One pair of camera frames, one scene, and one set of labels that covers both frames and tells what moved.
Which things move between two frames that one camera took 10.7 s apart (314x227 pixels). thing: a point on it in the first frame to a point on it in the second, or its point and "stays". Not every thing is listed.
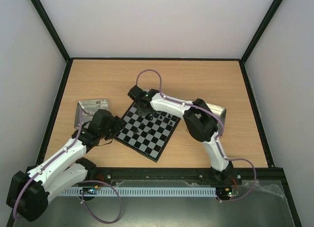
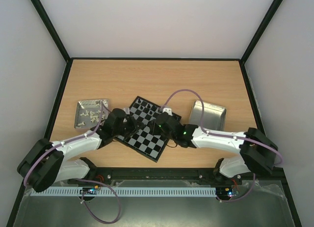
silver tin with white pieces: x=91 y=107 stays
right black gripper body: x=143 y=109 to x=157 y=125
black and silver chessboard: x=148 y=135 stays
